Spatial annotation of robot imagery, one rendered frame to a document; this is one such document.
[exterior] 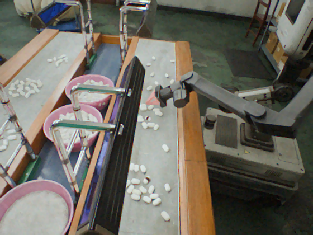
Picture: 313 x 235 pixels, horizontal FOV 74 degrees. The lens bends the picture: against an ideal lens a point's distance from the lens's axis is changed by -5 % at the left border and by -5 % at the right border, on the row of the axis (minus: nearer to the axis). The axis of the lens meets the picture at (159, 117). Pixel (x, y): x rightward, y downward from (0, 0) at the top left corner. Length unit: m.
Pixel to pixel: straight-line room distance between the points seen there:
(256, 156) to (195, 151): 0.60
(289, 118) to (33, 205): 0.87
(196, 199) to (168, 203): 0.10
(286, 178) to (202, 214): 0.88
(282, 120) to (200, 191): 0.39
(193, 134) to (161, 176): 0.26
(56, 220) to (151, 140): 0.49
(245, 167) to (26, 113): 1.29
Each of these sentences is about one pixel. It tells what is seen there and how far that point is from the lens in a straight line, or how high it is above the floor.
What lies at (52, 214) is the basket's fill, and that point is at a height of 0.73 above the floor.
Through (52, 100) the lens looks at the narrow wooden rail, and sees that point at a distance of 1.24.
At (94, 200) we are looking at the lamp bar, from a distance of 0.44.
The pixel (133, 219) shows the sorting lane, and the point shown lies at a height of 0.74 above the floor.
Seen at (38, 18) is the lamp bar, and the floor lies 1.09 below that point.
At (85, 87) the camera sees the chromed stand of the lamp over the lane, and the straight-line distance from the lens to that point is 0.66.
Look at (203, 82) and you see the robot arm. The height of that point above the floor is 1.02.
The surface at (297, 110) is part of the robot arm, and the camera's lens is 0.71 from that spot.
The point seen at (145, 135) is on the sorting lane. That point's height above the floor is 0.74.
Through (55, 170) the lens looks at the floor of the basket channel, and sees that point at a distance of 1.04.
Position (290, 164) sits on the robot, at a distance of 1.56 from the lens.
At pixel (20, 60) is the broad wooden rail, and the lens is 1.67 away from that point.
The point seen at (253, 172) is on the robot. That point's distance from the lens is 1.53.
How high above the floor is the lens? 1.49
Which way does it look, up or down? 42 degrees down
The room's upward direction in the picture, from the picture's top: 7 degrees clockwise
